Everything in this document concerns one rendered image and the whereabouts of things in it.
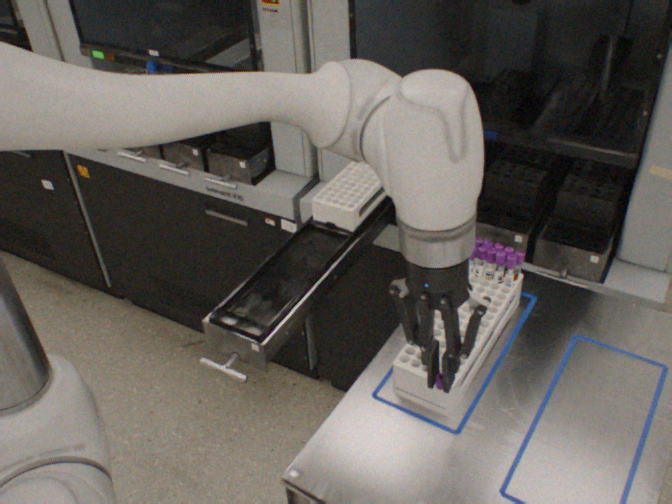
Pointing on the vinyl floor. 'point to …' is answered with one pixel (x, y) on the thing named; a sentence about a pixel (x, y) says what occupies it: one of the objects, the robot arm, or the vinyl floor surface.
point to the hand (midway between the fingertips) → (440, 366)
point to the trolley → (512, 416)
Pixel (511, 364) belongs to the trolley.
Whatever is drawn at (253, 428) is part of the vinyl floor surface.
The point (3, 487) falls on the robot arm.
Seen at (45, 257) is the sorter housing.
